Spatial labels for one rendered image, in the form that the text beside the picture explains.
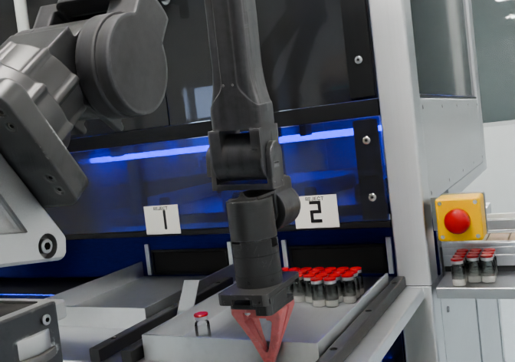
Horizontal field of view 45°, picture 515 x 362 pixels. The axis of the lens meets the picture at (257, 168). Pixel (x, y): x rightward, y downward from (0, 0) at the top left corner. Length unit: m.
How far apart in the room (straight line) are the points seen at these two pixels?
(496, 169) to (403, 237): 4.62
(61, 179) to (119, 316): 0.71
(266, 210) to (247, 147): 0.08
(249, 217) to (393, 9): 0.51
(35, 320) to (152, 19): 0.27
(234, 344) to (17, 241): 0.47
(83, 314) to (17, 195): 0.74
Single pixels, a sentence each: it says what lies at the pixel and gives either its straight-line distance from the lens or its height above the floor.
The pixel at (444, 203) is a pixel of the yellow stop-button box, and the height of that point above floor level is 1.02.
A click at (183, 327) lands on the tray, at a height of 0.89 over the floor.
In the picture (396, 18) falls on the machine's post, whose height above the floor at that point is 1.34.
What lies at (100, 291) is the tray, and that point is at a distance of 1.35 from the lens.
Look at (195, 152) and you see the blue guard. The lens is 1.25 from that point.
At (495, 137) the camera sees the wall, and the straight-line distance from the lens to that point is 5.69.
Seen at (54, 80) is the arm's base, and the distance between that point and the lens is 0.43.
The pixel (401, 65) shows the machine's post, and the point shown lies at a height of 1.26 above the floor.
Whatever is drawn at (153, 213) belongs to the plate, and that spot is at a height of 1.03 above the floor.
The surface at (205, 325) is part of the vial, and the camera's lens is 0.91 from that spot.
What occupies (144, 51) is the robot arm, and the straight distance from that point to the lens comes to 0.49.
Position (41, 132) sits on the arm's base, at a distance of 0.38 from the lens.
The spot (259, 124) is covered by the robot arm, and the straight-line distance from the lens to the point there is 0.71.
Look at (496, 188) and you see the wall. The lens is 5.72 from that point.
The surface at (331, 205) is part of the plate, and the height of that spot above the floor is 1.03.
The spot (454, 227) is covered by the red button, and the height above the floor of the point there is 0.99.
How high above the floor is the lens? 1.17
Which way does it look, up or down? 3 degrees down
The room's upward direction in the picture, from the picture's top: 7 degrees counter-clockwise
